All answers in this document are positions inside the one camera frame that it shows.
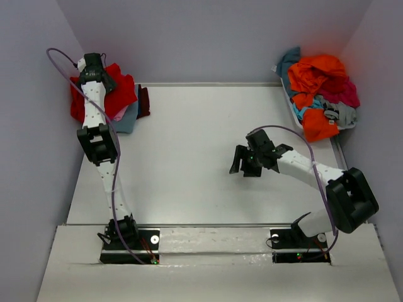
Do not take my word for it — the red t shirt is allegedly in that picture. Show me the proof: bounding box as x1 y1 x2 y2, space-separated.
70 63 137 123

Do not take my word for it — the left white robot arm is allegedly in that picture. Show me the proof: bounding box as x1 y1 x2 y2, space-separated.
77 53 139 248

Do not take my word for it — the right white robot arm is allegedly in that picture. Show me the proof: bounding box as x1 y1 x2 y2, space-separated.
229 128 379 247

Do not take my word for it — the pink folded t shirt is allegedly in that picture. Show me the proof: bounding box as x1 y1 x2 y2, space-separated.
113 106 128 121

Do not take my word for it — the light blue t shirt in pile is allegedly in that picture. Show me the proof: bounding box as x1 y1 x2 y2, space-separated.
292 99 323 121

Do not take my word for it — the maroon folded t shirt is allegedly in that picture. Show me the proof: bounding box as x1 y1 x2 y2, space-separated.
137 84 150 119

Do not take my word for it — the grey-blue folded t shirt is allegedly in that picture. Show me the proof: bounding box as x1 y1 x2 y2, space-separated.
112 102 139 134

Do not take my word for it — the white laundry basket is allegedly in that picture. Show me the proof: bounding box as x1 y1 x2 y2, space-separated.
280 77 358 131

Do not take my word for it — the orange t shirt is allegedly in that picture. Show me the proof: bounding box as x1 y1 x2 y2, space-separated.
288 55 347 142

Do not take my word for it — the grey t shirt in pile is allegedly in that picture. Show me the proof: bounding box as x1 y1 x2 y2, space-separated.
314 95 358 129

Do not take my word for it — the magenta t shirt in pile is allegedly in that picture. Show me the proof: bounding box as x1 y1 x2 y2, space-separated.
318 77 361 109

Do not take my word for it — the teal-grey t shirt in pile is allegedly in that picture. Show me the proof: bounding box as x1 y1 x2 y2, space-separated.
273 46 301 84

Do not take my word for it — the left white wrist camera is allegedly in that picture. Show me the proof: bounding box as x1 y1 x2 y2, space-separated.
77 57 86 72

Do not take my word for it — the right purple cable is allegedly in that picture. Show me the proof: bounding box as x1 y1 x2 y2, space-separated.
245 125 339 260

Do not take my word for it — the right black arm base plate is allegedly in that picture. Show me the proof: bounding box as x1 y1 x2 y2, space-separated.
266 228 331 264

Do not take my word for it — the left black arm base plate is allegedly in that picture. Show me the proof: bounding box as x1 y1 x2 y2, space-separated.
99 228 161 265

